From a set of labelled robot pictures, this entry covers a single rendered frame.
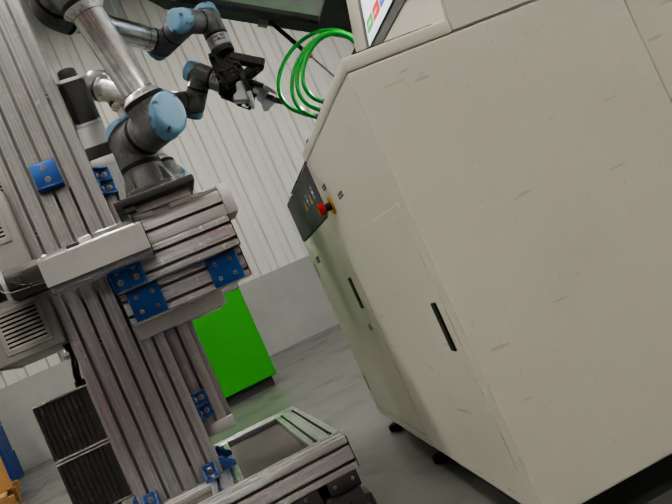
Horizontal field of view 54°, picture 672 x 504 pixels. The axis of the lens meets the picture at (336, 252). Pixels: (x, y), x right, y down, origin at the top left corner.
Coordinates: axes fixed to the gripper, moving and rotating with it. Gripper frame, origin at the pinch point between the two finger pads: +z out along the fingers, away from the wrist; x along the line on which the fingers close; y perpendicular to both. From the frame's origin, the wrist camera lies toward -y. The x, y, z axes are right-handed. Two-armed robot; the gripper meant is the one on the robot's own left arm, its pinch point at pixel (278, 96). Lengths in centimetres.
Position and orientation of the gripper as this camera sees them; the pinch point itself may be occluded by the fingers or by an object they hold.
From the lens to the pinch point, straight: 231.3
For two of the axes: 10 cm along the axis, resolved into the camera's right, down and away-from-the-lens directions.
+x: -1.3, -2.1, -9.7
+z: 9.1, 3.6, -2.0
